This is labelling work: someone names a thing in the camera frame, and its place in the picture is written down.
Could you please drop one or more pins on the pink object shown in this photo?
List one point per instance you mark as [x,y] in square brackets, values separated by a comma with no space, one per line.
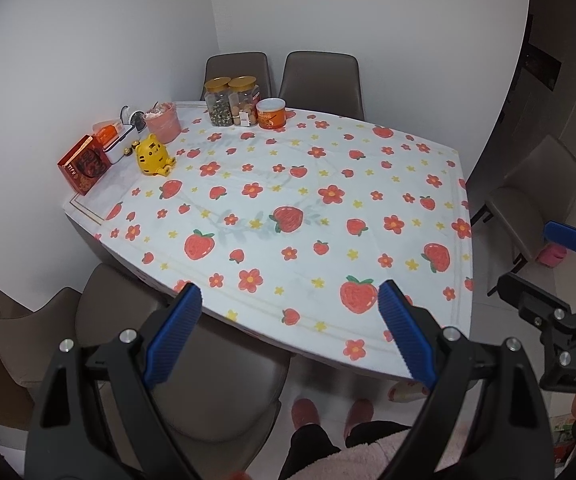
[552,256]

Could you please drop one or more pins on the white storage box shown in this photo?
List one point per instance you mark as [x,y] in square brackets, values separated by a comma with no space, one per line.
[120,147]

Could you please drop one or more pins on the pink slipper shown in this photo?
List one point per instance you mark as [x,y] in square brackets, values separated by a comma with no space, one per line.
[359,416]
[306,412]

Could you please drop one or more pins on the grey dining chair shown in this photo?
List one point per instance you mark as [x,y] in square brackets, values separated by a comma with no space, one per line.
[323,82]
[533,195]
[227,375]
[238,72]
[32,330]

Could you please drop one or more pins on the pink cup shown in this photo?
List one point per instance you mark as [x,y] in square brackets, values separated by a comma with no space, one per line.
[163,122]

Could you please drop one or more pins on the red patterned box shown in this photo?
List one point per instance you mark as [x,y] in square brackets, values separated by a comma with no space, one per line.
[85,166]

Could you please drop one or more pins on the orange snack tub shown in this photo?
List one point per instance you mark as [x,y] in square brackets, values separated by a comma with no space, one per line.
[272,116]

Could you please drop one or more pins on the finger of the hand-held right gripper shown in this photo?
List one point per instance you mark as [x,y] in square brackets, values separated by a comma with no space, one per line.
[533,300]
[565,236]

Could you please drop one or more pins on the green printed box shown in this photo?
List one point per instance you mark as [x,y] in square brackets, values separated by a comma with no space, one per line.
[563,437]

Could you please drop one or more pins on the yellow tiger toy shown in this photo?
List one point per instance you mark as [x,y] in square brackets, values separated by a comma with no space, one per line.
[153,156]

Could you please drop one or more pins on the black trousers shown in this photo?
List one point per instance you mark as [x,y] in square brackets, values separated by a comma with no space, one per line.
[308,447]

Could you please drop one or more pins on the pink fuzzy robe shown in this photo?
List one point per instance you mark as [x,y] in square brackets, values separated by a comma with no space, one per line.
[368,462]

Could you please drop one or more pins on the orange packet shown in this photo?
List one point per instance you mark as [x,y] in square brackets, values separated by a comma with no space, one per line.
[106,134]

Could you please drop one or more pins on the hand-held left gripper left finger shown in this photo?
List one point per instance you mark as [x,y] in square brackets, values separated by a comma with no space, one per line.
[172,335]

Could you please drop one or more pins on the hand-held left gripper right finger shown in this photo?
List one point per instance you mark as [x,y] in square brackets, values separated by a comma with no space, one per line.
[408,335]

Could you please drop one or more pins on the jar with beige blocks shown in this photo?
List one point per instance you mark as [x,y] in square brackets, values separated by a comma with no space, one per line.
[244,105]

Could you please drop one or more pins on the gold foil candies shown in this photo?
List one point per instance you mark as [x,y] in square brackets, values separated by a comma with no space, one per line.
[130,150]

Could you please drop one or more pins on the jar with dark contents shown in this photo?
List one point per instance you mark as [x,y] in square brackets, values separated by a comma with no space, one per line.
[218,107]

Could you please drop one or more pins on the strawberry print tablecloth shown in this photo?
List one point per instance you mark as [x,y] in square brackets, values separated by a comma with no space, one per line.
[268,160]

